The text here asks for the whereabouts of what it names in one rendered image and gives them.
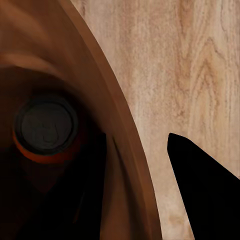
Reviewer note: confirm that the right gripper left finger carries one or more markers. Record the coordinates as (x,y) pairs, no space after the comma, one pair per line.
(53,217)

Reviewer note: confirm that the trash can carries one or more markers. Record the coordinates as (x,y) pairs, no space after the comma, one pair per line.
(46,47)

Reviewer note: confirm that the can of soda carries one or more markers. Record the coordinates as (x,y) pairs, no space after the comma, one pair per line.
(50,129)

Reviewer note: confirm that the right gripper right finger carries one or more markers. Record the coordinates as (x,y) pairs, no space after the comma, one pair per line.
(210,193)

